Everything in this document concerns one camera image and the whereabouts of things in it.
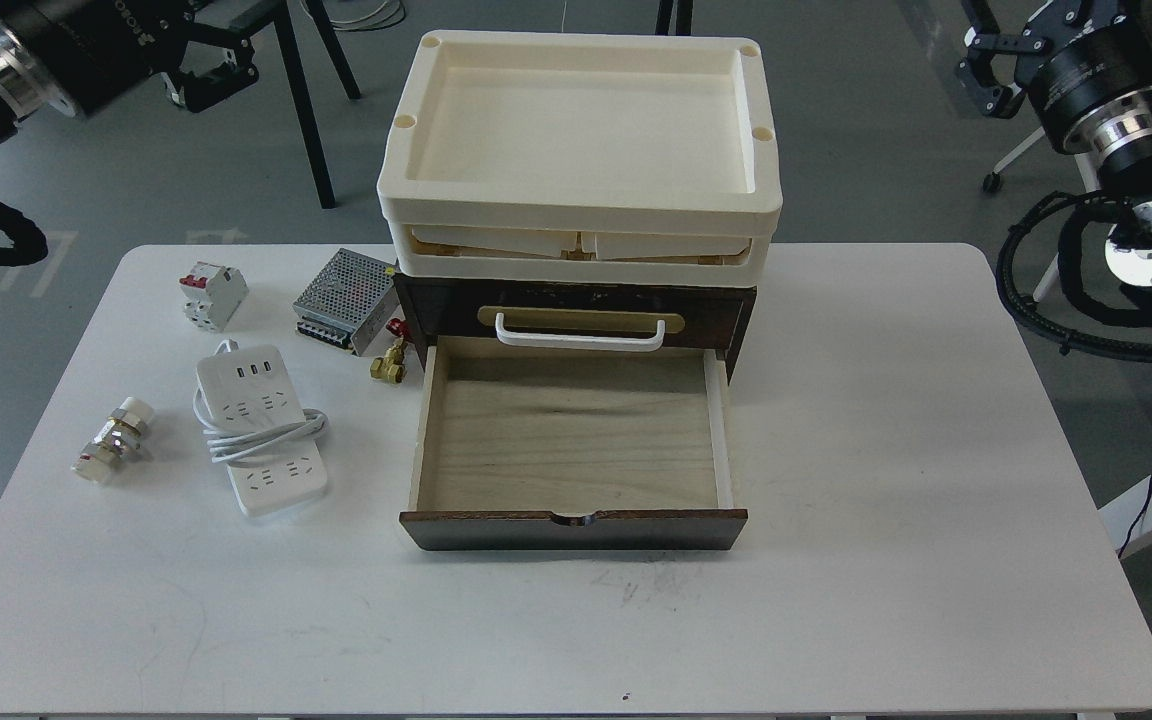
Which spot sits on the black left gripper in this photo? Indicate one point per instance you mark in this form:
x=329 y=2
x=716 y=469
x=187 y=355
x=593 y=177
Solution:
x=98 y=50

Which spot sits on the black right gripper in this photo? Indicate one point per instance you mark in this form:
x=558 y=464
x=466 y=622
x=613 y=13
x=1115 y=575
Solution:
x=1091 y=81

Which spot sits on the white power strip with cable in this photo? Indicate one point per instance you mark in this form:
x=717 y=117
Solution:
x=255 y=426

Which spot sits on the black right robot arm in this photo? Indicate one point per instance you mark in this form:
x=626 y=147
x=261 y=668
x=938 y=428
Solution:
x=1104 y=253

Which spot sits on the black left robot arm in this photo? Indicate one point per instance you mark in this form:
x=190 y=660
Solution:
x=26 y=86

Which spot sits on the white office chair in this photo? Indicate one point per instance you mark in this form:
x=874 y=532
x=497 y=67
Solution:
x=1037 y=162

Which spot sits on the white red circuit breaker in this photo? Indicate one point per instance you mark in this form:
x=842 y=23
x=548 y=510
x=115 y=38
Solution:
x=213 y=293

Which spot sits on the metal mesh power supply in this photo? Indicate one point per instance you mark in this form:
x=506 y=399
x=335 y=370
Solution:
x=348 y=302

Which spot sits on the cream plastic stacked tray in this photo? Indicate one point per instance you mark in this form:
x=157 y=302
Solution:
x=583 y=159

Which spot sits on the white metal pipe fitting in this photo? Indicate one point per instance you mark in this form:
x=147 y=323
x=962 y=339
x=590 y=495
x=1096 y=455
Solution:
x=121 y=435

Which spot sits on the open wooden drawer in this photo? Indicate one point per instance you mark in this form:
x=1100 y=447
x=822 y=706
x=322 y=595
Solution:
x=558 y=449

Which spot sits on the brass valve red handle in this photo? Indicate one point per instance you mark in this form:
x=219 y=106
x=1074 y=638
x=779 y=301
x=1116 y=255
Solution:
x=389 y=367

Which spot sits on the white drawer handle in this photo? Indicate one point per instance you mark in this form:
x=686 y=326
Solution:
x=579 y=341

